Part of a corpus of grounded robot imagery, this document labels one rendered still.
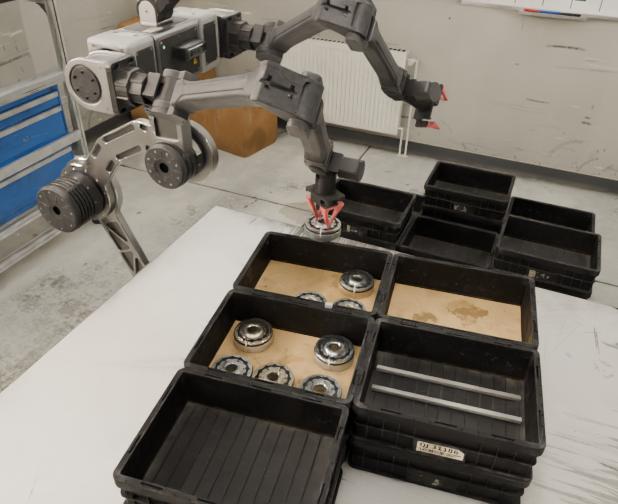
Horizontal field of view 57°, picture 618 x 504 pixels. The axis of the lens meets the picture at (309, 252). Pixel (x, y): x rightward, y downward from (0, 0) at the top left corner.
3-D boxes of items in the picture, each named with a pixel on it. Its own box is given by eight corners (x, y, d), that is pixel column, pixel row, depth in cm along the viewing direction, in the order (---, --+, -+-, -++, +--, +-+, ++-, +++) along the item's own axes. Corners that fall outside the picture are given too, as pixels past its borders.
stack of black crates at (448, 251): (389, 304, 271) (397, 245, 252) (406, 270, 294) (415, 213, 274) (474, 328, 259) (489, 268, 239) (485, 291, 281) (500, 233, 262)
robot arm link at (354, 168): (316, 134, 143) (306, 166, 143) (359, 142, 140) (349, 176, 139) (328, 149, 155) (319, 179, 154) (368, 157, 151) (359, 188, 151)
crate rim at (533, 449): (350, 412, 123) (351, 405, 122) (375, 323, 147) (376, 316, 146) (543, 459, 115) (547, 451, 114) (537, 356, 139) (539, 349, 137)
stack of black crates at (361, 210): (312, 283, 284) (314, 204, 258) (334, 251, 306) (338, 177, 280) (389, 305, 271) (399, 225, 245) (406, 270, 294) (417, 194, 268)
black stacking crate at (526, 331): (372, 349, 153) (376, 317, 146) (390, 284, 176) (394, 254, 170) (527, 382, 144) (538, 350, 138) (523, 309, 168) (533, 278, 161)
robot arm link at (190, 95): (279, 47, 97) (262, 102, 97) (332, 82, 107) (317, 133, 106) (156, 70, 130) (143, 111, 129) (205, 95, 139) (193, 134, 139)
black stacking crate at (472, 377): (348, 440, 129) (351, 407, 122) (372, 350, 152) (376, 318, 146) (531, 485, 121) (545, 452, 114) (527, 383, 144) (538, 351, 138)
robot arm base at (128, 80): (137, 103, 138) (129, 53, 131) (164, 109, 136) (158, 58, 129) (113, 115, 132) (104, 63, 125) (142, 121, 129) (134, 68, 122)
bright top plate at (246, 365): (205, 382, 136) (204, 381, 136) (218, 353, 144) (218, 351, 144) (245, 389, 135) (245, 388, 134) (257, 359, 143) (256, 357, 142)
